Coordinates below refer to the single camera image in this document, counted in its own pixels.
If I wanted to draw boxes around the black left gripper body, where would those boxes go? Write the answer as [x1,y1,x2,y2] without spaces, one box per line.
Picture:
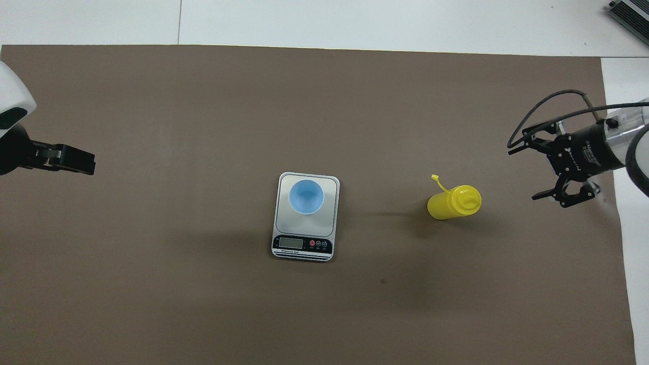
[0,124,36,176]

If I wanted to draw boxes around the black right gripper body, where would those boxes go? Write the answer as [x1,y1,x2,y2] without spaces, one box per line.
[547,124,626,180]

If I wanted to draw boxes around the yellow squeeze bottle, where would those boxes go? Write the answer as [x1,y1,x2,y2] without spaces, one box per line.
[427,174,482,221]

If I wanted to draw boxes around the light blue plastic cup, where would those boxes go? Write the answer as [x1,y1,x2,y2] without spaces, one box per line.
[289,179,325,215]

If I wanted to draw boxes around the silver digital kitchen scale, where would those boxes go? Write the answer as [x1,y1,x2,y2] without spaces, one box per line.
[271,172,340,263]

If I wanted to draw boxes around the grey ribbed metal device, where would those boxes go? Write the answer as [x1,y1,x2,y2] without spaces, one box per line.
[607,0,649,47]

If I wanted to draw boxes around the brown table mat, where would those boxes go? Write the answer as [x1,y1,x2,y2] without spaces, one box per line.
[0,45,637,365]

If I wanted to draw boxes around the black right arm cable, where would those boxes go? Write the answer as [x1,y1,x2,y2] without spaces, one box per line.
[507,90,649,153]

